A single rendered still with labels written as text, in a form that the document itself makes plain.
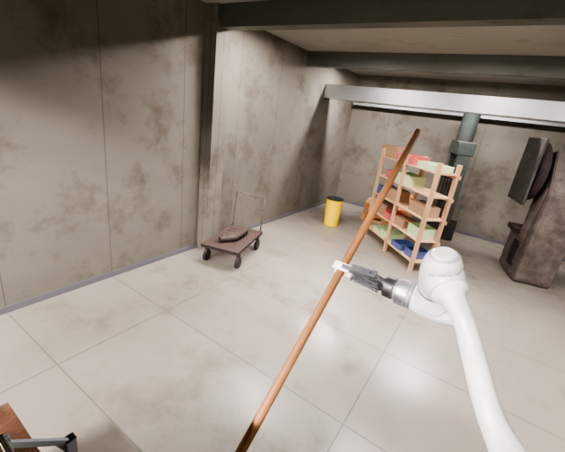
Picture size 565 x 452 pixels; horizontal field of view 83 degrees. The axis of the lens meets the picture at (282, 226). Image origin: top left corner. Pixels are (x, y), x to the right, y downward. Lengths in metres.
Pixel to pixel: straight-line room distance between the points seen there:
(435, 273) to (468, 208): 8.92
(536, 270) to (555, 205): 1.24
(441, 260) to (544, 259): 6.65
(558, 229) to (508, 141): 3.06
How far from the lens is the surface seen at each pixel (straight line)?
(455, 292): 0.99
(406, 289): 1.14
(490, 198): 9.82
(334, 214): 7.86
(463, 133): 8.83
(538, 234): 7.39
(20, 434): 2.64
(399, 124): 10.05
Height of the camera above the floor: 2.48
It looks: 19 degrees down
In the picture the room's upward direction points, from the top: 8 degrees clockwise
